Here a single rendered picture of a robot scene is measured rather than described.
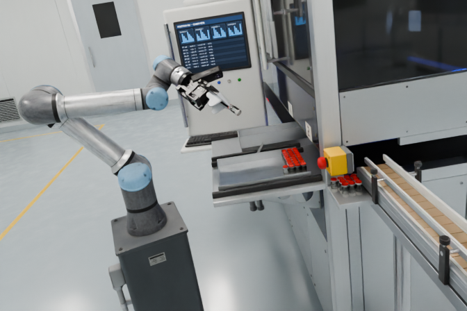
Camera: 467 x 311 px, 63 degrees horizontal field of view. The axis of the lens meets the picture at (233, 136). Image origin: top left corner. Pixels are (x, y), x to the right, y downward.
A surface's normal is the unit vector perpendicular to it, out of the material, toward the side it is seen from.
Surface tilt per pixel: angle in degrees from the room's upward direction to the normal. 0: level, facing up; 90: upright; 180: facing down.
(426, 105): 90
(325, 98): 90
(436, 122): 90
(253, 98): 90
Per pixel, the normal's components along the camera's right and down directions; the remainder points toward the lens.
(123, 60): 0.07, 0.32
